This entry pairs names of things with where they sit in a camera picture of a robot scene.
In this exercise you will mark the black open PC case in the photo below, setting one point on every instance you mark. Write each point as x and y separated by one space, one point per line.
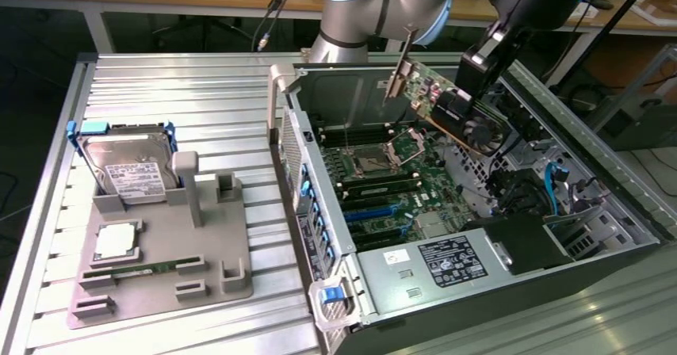
475 319

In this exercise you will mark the blue expansion slot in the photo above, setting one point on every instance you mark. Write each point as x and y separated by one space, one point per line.
370 213

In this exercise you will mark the perforated metal disk bay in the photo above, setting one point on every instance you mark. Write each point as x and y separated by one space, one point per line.
528 155

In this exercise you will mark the silver hard disk drive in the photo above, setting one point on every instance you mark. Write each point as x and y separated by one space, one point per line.
127 165

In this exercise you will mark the CPU socket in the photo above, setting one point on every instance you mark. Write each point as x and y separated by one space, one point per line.
370 161

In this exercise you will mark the aluminium frame stand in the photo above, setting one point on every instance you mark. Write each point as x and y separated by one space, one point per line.
669 54

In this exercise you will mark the dark grey box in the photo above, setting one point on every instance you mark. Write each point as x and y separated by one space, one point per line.
645 125

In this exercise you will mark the black expansion slot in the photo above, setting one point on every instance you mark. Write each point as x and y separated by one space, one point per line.
378 238

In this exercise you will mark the metal socket cover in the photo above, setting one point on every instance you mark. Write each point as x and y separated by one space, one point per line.
416 151

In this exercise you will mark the installed black RAM stick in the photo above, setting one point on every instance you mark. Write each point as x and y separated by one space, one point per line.
378 190

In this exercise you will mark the silver CPU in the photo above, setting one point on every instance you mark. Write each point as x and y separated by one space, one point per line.
116 241

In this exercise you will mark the grey parts rack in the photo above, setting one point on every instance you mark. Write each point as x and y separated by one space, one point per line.
159 236

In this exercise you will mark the black tripod pole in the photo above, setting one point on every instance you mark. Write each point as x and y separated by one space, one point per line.
634 1

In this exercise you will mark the graphics card with black fan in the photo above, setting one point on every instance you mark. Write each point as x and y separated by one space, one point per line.
475 131

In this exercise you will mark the silver power supply unit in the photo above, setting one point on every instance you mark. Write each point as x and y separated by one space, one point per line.
402 275

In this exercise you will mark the blue case latch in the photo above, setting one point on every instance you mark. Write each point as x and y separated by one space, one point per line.
330 295

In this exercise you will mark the green RAM stick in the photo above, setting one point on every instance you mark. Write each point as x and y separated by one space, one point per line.
148 269

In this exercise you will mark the green motherboard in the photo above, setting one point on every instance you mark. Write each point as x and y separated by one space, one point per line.
423 196

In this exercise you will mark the blue disk caddy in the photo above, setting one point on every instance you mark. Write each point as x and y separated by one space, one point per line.
93 128

